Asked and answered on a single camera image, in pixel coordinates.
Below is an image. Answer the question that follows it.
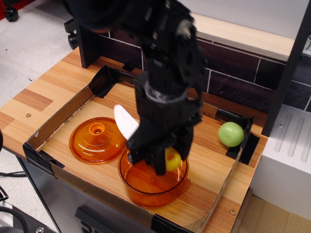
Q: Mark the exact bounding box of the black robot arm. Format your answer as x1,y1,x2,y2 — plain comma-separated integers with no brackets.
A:
67,0,206,175

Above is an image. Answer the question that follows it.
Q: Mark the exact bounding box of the black chair caster base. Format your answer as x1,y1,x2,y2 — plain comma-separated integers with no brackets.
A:
64,18,78,50

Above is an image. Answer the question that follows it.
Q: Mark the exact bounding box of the black caster wheel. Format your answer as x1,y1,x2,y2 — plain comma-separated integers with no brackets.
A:
4,6,18,22

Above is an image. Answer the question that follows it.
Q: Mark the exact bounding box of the white toy sink block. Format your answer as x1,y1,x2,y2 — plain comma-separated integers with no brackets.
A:
250,105,311,219

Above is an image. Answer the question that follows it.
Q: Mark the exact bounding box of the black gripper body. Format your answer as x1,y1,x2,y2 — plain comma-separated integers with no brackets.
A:
126,74,203,164

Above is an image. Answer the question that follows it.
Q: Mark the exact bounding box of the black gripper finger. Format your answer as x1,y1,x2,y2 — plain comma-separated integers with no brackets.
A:
145,147,166,176
173,125,194,160

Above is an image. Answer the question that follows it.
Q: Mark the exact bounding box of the dark brick backsplash panel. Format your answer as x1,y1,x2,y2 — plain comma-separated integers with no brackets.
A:
95,10,311,114

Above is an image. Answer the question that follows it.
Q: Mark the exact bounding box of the green toy apple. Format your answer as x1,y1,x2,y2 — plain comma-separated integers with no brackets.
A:
218,122,244,147

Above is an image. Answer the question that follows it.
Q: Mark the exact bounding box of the cardboard fence with black tape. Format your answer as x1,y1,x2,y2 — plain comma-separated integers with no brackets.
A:
25,62,265,233

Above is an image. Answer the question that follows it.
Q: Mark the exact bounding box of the orange transparent plastic pot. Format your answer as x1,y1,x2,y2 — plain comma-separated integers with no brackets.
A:
118,148,190,207

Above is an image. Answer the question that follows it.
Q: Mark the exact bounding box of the orange transparent pot lid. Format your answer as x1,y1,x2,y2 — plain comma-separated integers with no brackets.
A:
69,117,126,165

